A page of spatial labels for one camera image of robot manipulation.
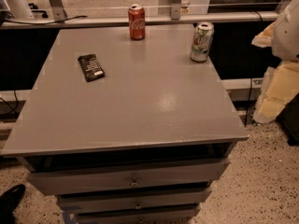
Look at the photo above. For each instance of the grey drawer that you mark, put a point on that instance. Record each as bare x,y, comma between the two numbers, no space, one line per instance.
128,177
130,216
135,200

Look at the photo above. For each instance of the grey metal rail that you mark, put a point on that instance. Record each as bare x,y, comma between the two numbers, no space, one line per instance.
89,22

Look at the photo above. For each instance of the black snack bar wrapper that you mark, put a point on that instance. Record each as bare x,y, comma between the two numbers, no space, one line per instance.
91,68

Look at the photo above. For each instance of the red coca-cola can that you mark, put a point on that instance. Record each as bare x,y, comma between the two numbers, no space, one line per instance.
136,15

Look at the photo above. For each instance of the bottom grey drawer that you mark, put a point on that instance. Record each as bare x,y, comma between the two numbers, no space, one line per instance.
130,216

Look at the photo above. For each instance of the grey drawer cabinet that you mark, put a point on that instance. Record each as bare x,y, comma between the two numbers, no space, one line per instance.
153,105

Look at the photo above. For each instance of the green white 7up can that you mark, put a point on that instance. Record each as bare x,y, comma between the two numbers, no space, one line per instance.
202,40

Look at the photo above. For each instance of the black shoe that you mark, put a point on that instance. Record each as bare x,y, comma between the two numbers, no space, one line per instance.
9,202

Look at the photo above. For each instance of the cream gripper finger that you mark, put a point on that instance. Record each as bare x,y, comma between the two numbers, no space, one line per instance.
279,87
264,38

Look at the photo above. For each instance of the top grey drawer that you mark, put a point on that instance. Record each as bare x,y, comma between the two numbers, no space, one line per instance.
128,177

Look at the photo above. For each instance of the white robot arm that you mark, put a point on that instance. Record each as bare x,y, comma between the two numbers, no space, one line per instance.
285,38

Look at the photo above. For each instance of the middle grey drawer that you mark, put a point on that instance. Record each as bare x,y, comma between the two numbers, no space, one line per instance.
135,200

